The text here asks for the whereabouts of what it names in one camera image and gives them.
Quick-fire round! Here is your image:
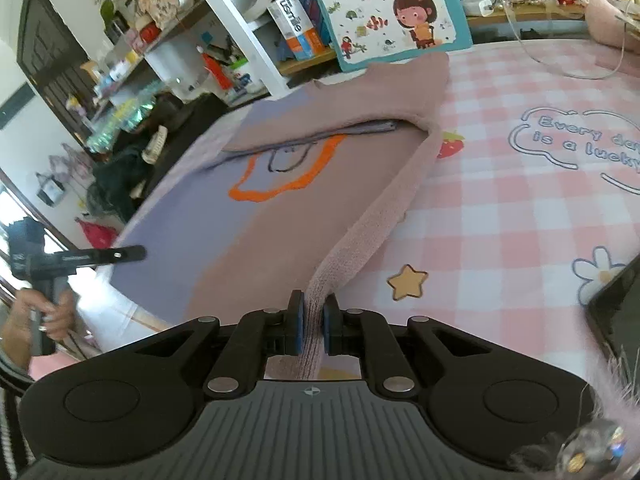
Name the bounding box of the purple and pink sweater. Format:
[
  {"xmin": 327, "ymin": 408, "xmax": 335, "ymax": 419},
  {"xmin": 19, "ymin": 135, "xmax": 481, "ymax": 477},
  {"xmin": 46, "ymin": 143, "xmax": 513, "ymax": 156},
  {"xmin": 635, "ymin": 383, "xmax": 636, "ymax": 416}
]
[{"xmin": 111, "ymin": 50, "xmax": 450, "ymax": 379}]

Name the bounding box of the person's left hand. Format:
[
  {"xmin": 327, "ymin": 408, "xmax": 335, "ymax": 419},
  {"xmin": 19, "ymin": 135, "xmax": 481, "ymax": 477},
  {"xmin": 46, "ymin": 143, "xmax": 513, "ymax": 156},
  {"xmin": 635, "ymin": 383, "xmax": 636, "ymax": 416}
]
[{"xmin": 1, "ymin": 287, "xmax": 76, "ymax": 367}]

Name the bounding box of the pink checkered table mat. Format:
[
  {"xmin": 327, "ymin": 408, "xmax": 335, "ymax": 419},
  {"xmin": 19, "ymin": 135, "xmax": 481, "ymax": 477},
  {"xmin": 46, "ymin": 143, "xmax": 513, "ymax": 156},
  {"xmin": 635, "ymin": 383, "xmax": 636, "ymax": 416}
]
[{"xmin": 326, "ymin": 40, "xmax": 639, "ymax": 378}]

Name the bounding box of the red tassel ornament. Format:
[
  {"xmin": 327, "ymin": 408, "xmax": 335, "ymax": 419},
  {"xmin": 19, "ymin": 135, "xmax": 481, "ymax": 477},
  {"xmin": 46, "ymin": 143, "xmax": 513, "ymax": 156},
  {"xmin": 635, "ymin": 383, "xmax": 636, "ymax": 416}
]
[{"xmin": 196, "ymin": 46, "xmax": 233, "ymax": 91}]

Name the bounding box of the white wooden bookshelf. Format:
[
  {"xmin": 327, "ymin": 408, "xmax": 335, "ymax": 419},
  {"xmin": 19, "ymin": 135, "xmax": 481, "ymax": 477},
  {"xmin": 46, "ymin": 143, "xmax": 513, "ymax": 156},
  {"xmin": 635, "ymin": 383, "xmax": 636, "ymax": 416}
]
[{"xmin": 89, "ymin": 0, "xmax": 640, "ymax": 111}]

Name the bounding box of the usmile white orange box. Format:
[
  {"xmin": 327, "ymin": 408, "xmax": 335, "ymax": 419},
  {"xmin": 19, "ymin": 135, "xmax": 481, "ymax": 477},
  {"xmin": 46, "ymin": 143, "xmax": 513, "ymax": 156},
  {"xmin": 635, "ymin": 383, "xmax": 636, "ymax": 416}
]
[{"xmin": 268, "ymin": 0, "xmax": 326, "ymax": 61}]

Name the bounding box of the children's sound book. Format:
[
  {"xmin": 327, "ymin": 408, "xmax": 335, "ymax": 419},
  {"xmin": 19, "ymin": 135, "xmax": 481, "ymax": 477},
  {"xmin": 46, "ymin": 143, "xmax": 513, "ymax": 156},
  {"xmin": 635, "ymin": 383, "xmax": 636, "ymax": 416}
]
[{"xmin": 317, "ymin": 0, "xmax": 473, "ymax": 72}]

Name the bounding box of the pink plush item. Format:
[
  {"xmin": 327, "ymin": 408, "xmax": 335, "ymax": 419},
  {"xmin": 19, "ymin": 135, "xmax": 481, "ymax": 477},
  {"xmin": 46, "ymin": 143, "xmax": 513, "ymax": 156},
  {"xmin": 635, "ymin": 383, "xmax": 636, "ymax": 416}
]
[{"xmin": 585, "ymin": 0, "xmax": 639, "ymax": 54}]

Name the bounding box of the white power adapter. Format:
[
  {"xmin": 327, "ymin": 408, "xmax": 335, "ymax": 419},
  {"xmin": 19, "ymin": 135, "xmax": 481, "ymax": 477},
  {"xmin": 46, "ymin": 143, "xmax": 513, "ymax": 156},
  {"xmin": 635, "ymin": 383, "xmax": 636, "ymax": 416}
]
[{"xmin": 461, "ymin": 0, "xmax": 494, "ymax": 18}]

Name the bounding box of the cream woven strap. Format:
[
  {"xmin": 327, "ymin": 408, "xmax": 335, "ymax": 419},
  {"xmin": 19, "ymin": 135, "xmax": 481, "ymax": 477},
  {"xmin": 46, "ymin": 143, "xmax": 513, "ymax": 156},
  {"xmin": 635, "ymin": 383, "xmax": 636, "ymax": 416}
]
[{"xmin": 141, "ymin": 124, "xmax": 170, "ymax": 164}]

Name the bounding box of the white charging cable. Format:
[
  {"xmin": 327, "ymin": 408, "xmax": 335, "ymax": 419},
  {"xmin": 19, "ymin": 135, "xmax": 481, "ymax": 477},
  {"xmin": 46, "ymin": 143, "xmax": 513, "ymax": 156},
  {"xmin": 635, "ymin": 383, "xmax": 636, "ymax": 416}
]
[{"xmin": 491, "ymin": 0, "xmax": 632, "ymax": 82}]

